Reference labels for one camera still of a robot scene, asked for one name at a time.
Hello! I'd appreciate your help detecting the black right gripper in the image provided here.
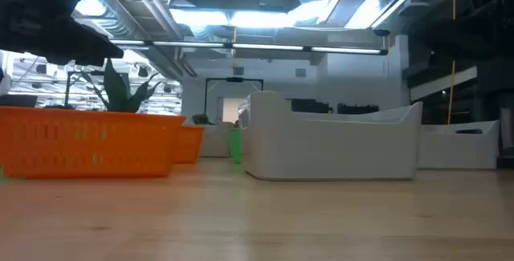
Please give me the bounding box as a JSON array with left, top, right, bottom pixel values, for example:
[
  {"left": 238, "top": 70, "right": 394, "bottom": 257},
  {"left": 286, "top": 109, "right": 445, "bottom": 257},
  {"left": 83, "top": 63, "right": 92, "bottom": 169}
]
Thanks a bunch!
[{"left": 405, "top": 0, "right": 514, "bottom": 67}]

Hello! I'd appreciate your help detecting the small dark green plant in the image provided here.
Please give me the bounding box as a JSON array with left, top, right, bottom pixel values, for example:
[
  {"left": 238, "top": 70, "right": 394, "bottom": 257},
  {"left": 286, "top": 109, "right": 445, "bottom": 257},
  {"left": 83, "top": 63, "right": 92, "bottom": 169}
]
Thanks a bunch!
[{"left": 191, "top": 112, "right": 214, "bottom": 126}]

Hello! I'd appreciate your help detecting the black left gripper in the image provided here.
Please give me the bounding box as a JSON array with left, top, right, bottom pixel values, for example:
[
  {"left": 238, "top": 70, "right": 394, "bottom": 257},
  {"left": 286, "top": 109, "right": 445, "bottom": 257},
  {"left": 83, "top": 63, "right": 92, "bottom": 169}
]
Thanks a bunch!
[{"left": 0, "top": 0, "right": 124, "bottom": 67}]

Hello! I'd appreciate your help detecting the black monitor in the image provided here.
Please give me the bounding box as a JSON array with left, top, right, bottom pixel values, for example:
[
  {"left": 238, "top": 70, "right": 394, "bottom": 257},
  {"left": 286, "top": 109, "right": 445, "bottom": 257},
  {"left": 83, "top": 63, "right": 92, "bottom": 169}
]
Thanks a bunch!
[{"left": 0, "top": 94, "right": 39, "bottom": 108}]

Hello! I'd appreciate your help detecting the orange plastic basket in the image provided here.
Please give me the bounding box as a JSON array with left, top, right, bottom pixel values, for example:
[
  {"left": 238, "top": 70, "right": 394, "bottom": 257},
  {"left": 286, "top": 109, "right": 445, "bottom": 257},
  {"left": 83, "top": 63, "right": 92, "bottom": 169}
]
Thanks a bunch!
[
  {"left": 0, "top": 106, "right": 186, "bottom": 180},
  {"left": 172, "top": 125, "right": 206, "bottom": 165}
]

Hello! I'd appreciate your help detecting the green plastic basket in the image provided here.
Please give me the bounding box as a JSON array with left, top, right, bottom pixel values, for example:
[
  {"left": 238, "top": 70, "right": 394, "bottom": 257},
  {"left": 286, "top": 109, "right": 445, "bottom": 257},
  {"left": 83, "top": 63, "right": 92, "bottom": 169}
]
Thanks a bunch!
[{"left": 230, "top": 127, "right": 243, "bottom": 165}]

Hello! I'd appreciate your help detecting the black cabinet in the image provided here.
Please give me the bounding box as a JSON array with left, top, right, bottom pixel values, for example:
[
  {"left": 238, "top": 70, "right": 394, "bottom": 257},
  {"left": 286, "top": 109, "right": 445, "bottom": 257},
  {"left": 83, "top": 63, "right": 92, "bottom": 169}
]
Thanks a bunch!
[
  {"left": 337, "top": 103, "right": 381, "bottom": 116},
  {"left": 289, "top": 98, "right": 334, "bottom": 114}
]

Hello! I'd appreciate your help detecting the green plant in white pot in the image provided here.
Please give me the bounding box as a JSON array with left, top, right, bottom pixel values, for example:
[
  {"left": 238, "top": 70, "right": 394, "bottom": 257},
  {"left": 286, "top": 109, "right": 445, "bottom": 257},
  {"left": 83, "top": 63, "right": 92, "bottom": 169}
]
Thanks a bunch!
[{"left": 82, "top": 57, "right": 162, "bottom": 113}]

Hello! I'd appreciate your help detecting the black rectangular frame stand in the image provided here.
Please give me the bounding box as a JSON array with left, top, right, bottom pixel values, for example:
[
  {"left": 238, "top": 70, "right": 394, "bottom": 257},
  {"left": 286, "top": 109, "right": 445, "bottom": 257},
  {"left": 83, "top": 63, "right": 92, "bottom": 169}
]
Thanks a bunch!
[{"left": 203, "top": 76, "right": 265, "bottom": 113}]

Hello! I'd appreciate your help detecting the long hanging light fixture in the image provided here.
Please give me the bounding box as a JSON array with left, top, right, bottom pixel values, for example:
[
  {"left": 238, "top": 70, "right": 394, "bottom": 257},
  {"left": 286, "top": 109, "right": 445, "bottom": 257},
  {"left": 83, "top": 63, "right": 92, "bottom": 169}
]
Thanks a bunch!
[{"left": 108, "top": 39, "right": 390, "bottom": 56}]

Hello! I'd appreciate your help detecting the thin black metal stand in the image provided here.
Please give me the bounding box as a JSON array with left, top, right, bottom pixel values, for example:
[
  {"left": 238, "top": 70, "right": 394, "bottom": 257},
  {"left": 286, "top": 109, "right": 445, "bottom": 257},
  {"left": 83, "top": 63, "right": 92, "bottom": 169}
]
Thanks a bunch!
[{"left": 63, "top": 71, "right": 106, "bottom": 110}]

